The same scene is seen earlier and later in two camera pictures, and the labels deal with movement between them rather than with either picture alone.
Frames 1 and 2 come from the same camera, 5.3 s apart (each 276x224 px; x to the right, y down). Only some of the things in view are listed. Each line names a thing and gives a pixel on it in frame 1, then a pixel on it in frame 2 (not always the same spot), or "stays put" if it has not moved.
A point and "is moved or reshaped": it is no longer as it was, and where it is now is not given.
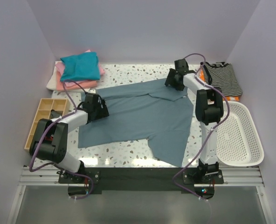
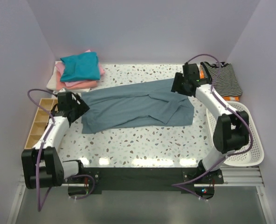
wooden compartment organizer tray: [43, 111] stays put
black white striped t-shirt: [221, 76] stays put
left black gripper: [101, 108] -> [78, 108]
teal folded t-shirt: [82, 67] stays put
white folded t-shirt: [51, 84] stays put
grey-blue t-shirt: [154, 111] is moved or reshaped
